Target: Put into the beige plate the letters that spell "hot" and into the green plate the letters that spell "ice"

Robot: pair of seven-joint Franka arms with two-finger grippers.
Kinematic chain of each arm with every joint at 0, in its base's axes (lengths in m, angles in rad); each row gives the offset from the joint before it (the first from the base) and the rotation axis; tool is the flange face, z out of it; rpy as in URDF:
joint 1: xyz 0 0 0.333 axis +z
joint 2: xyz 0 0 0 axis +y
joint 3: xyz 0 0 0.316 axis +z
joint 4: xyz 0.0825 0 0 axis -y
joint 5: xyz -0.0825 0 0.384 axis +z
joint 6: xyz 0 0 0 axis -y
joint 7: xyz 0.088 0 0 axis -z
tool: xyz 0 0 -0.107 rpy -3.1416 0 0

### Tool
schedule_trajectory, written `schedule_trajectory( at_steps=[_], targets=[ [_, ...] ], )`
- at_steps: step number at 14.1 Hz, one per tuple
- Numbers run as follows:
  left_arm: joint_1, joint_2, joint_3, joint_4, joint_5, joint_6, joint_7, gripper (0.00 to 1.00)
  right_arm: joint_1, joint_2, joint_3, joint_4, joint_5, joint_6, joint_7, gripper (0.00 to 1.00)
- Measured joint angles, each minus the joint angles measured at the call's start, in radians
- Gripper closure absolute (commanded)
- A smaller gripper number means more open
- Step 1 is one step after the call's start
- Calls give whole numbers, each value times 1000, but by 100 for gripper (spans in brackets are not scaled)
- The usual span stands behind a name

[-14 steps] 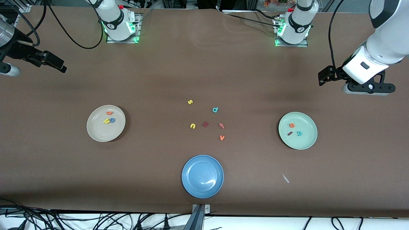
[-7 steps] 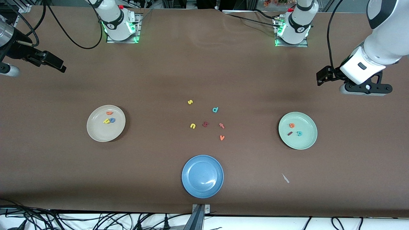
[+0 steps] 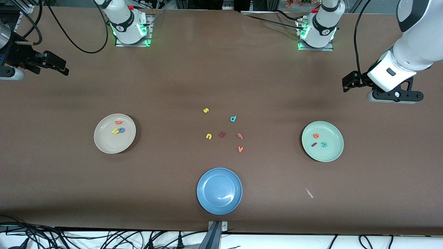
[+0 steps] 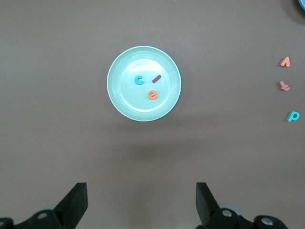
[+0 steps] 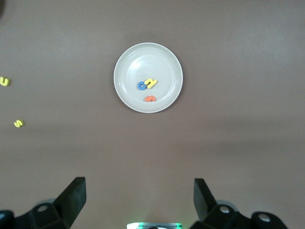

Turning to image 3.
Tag light green plate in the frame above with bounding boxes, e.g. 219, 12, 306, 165
301, 121, 344, 163

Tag orange brown flower bunch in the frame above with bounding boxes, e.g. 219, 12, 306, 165
286, 0, 314, 8

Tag beige brown plate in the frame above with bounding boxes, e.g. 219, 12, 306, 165
94, 113, 137, 154

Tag brown table cover mat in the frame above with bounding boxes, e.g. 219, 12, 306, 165
0, 6, 443, 236

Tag blue plate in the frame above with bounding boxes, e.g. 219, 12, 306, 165
197, 168, 243, 215

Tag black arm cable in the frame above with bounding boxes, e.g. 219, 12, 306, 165
14, 0, 109, 54
354, 0, 372, 76

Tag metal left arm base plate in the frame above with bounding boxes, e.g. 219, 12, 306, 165
296, 18, 334, 52

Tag silver aluminium frame profile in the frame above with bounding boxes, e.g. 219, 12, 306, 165
14, 0, 35, 14

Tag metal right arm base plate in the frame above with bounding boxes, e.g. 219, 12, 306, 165
115, 15, 154, 47

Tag thin black cable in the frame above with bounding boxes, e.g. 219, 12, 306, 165
275, 10, 303, 22
246, 15, 305, 31

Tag grey metal camera mount bracket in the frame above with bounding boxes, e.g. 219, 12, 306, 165
199, 221, 228, 249

